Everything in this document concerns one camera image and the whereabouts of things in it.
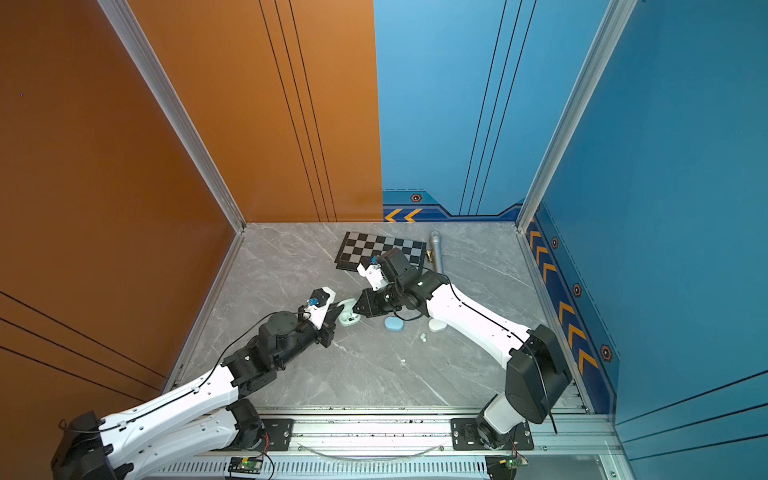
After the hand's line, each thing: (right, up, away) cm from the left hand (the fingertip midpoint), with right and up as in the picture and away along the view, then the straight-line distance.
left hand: (341, 303), depth 75 cm
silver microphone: (+29, +13, +33) cm, 46 cm away
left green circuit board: (-21, -38, -4) cm, 44 cm away
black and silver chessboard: (0, +15, +34) cm, 37 cm away
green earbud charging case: (+1, -3, 0) cm, 3 cm away
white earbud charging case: (+26, -9, +15) cm, 31 cm away
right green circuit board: (+42, -36, -5) cm, 56 cm away
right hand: (+3, -2, 0) cm, 4 cm away
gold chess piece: (+26, +12, +33) cm, 44 cm away
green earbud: (+22, -12, +14) cm, 29 cm away
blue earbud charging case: (+13, -9, +15) cm, 22 cm away
